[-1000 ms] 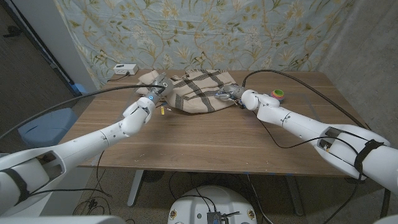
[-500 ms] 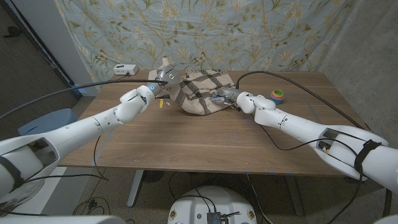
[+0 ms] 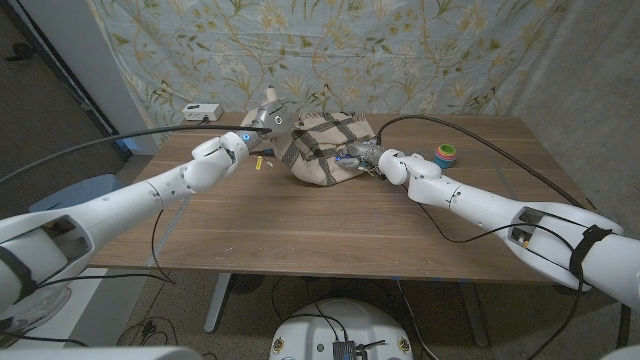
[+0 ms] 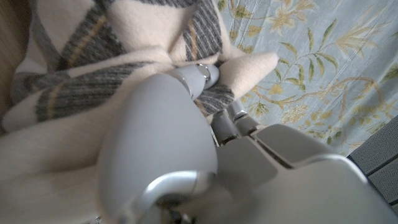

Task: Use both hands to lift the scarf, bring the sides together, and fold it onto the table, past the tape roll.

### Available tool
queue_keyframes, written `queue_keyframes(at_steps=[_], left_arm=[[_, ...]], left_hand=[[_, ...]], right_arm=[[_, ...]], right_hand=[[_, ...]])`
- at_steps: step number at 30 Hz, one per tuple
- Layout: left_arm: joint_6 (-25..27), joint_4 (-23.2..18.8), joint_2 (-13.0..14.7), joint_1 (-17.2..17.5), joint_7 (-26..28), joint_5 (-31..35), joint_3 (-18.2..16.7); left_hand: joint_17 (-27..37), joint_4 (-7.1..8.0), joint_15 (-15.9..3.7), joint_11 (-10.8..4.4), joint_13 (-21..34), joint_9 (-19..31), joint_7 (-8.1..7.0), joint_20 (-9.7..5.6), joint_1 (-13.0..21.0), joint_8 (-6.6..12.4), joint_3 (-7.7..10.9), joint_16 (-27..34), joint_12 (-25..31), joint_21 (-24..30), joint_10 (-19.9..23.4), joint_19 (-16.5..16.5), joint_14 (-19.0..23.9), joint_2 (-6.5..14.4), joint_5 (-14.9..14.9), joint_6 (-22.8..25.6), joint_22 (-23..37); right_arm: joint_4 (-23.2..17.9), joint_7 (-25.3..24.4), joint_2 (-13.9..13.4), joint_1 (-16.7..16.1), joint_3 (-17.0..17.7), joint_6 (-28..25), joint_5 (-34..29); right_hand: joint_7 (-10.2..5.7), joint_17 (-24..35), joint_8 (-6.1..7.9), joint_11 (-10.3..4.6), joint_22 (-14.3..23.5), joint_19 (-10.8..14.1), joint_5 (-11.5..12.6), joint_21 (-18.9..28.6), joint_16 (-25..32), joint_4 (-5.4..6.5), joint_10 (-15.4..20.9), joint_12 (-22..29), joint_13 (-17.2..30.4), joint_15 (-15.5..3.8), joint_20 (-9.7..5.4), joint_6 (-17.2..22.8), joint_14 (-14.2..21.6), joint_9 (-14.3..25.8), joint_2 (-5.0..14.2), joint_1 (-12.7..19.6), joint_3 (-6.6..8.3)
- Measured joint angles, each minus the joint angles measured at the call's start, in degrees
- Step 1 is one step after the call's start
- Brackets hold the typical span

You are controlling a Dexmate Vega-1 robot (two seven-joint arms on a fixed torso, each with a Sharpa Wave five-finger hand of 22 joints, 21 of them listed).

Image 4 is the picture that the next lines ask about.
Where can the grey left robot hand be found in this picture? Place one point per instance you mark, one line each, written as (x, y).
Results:
(155, 140)

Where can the beige plaid scarf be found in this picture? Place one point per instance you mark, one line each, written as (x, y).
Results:
(93, 62)

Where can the dark grey box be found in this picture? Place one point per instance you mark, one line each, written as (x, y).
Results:
(379, 155)

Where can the floral printed backdrop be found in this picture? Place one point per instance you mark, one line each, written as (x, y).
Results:
(326, 62)

